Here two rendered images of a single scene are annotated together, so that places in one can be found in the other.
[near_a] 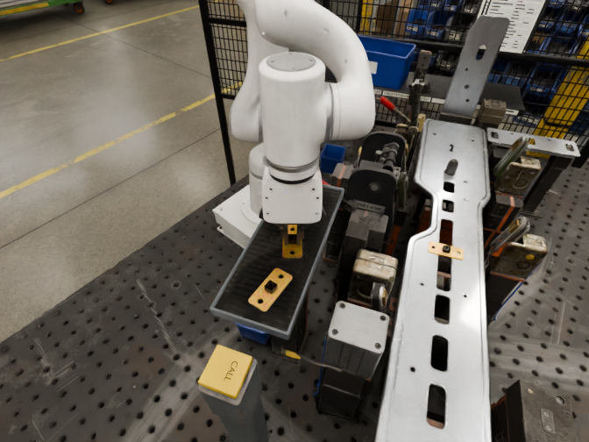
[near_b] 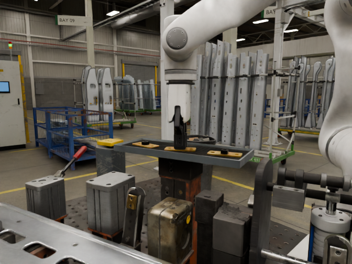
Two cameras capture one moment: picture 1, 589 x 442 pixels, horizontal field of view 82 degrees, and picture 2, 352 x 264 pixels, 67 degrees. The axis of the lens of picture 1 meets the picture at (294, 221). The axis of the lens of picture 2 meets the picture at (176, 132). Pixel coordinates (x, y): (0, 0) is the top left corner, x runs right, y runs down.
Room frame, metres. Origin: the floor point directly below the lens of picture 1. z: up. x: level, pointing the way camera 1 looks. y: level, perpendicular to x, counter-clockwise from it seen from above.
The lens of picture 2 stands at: (0.55, -0.69, 1.32)
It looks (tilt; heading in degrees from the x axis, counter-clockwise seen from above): 9 degrees down; 100
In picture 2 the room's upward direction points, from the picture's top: straight up
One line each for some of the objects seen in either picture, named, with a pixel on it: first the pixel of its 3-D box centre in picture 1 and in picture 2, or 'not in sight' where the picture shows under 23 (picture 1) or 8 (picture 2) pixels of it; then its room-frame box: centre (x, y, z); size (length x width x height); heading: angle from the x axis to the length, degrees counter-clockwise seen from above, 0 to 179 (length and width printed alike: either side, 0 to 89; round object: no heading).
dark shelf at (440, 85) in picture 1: (407, 84); not in sight; (1.46, -0.49, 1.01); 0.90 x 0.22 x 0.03; 71
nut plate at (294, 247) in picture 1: (292, 238); (180, 147); (0.44, 0.00, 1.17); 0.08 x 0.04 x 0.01; 0
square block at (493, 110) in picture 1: (477, 145); not in sight; (1.20, -0.75, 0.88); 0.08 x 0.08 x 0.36; 71
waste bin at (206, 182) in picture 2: not in sight; (197, 163); (0.23, 2.73, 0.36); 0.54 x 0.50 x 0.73; 51
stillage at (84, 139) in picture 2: not in sight; (79, 135); (-2.16, 3.92, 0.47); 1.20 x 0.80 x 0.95; 142
